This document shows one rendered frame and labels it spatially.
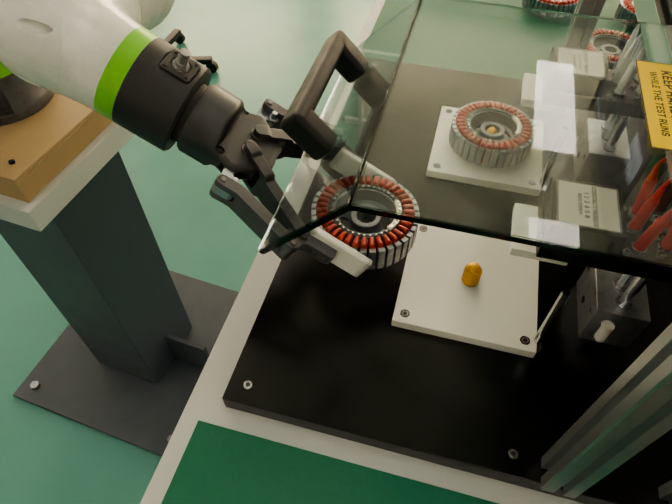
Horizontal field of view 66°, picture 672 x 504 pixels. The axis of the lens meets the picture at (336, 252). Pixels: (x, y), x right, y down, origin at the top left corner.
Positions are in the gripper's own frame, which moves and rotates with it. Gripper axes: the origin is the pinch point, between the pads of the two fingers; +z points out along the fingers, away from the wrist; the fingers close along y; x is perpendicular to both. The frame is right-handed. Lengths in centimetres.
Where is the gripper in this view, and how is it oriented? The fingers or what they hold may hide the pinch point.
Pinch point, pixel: (363, 218)
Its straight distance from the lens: 55.8
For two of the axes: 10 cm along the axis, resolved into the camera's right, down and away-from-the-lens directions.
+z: 8.4, 4.9, 2.3
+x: -4.7, 4.5, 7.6
